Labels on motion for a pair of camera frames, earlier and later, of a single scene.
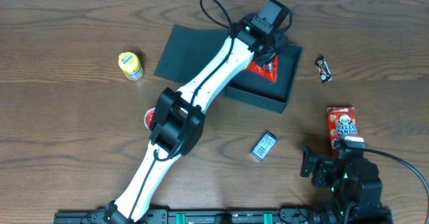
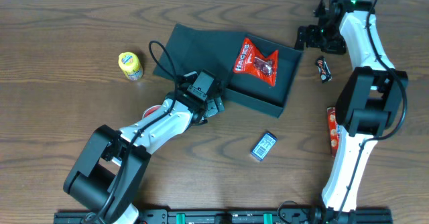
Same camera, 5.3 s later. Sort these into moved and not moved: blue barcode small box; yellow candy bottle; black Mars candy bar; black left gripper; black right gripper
Moved: black right gripper; black left gripper
Not moved: yellow candy bottle; black Mars candy bar; blue barcode small box
